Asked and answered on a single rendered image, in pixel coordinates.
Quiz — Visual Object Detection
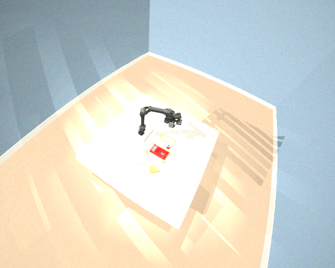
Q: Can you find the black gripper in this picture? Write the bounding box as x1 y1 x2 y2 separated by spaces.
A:
164 118 182 125

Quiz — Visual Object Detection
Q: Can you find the yellow rectangular block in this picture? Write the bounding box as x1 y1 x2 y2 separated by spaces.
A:
149 165 160 173

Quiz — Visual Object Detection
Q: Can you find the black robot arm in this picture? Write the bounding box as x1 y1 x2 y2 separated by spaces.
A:
138 106 181 136

